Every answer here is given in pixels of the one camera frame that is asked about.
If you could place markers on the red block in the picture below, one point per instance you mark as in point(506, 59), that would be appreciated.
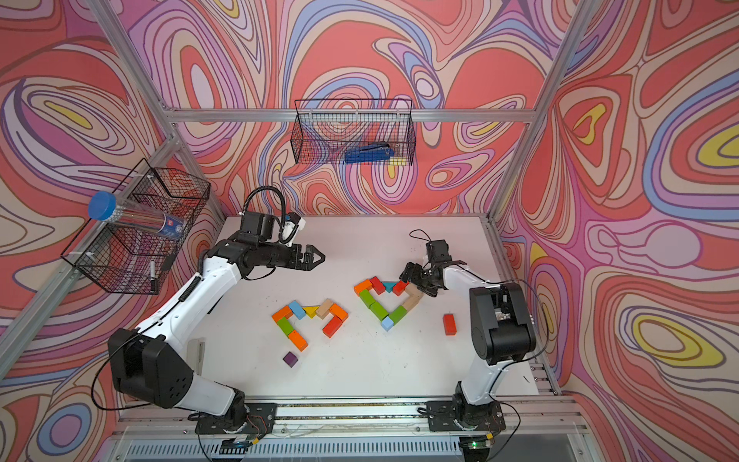
point(330, 329)
point(399, 288)
point(450, 326)
point(378, 285)

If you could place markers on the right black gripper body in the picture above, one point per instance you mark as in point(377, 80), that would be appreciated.
point(422, 278)

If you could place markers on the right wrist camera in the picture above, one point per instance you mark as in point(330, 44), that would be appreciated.
point(437, 252)

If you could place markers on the left black wire basket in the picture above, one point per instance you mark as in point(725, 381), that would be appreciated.
point(136, 230)

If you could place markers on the grey stapler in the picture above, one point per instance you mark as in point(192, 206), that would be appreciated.
point(195, 354)

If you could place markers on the light blue long block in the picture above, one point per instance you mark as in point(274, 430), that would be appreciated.
point(297, 310)

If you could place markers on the green block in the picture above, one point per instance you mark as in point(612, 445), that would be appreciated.
point(398, 314)
point(285, 326)
point(367, 298)
point(379, 311)

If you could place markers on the orange block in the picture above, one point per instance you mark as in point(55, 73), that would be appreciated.
point(298, 341)
point(363, 286)
point(338, 312)
point(283, 314)

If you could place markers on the green block bottom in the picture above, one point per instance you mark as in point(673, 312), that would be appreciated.
point(285, 326)

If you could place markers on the yellow triangle block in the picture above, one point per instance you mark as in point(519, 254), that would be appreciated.
point(311, 311)

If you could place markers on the blue black tool in basket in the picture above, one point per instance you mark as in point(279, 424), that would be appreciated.
point(370, 153)

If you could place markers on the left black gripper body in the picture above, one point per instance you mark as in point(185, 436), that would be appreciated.
point(278, 255)

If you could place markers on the natural wood block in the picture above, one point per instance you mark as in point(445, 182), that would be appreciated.
point(324, 309)
point(411, 302)
point(414, 292)

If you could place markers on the white marker in basket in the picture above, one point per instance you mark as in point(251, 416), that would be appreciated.
point(153, 280)

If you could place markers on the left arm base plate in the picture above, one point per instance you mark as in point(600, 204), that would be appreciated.
point(251, 418)

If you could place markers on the back black wire basket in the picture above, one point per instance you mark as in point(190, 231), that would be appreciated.
point(324, 128)

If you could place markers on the black wire basket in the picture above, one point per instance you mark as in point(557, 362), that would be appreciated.
point(136, 230)
point(324, 128)

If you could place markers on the light blue cube block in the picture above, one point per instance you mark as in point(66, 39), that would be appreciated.
point(387, 323)

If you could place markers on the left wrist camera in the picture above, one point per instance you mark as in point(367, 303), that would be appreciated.
point(292, 224)

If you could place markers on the purple cube block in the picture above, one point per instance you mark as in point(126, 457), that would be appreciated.
point(290, 359)

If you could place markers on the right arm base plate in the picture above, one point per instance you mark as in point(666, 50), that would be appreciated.
point(451, 415)

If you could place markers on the clear bottle blue cap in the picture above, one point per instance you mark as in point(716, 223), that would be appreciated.
point(109, 208)

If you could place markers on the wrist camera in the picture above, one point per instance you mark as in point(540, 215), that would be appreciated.
point(437, 252)
point(292, 224)

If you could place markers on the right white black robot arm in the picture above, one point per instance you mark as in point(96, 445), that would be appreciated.
point(502, 334)

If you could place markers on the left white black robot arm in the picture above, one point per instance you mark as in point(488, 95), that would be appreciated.
point(149, 363)

